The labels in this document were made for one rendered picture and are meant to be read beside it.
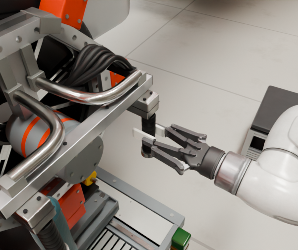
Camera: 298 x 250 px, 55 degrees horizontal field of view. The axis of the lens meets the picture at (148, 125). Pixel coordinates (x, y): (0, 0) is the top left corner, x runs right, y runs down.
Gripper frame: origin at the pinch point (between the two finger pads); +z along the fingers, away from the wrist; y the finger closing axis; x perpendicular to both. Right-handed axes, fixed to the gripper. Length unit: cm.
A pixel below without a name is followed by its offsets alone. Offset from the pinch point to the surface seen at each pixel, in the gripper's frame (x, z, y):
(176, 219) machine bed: -75, -4, 19
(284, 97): -49, -23, 105
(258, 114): -49, -15, 83
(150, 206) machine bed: -75, 11, 18
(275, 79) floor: -83, -8, 173
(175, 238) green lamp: -17.0, -17.4, -13.6
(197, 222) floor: -83, -12, 28
